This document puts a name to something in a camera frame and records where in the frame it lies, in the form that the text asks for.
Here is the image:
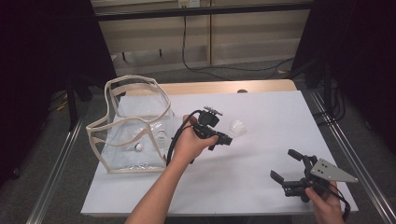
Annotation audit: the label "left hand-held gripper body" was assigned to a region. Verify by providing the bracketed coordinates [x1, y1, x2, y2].
[191, 105, 224, 152]

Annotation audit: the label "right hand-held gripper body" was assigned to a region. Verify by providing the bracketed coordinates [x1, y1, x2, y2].
[283, 154, 360, 203]

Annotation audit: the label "white shuttlecock plain cork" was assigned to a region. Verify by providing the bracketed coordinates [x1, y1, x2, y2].
[228, 119, 248, 138]

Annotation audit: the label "white shuttlecock black band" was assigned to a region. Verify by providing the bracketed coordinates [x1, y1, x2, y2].
[156, 130, 167, 148]

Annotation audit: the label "white shuttlecock blue band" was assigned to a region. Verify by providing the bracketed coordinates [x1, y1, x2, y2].
[124, 133, 144, 153]

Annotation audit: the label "transparent bag with beige trim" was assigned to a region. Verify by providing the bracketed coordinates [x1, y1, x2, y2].
[85, 74, 176, 175]

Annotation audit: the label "person's left hand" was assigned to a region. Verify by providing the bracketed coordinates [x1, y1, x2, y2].
[172, 114, 219, 167]

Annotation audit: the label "person's right hand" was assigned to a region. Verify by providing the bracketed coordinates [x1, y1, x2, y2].
[304, 181, 346, 224]

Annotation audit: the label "white table mat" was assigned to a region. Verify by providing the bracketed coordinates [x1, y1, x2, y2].
[80, 90, 360, 217]

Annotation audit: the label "black horizontal metal bar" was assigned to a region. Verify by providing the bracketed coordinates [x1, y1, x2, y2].
[94, 2, 314, 22]

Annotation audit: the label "black curtain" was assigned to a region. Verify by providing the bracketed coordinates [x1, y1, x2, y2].
[290, 0, 396, 153]
[0, 0, 118, 188]

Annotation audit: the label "black metal stand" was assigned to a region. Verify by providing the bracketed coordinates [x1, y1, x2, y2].
[66, 74, 78, 130]

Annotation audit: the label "aluminium floor rail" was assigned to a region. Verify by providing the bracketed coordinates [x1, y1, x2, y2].
[26, 118, 87, 224]
[307, 90, 396, 224]

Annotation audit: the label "right hand-held gripper black cable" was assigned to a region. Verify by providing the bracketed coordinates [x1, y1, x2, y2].
[317, 183, 352, 222]

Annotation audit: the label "black floor cables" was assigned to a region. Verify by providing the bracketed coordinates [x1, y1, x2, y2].
[312, 80, 347, 127]

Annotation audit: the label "black wall cable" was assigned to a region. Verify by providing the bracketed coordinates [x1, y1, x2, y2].
[181, 15, 295, 82]

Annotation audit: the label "white wall socket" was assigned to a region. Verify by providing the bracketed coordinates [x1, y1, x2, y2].
[177, 0, 201, 8]

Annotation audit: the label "yellow floor cable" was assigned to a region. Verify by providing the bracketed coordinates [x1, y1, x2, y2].
[55, 98, 69, 112]

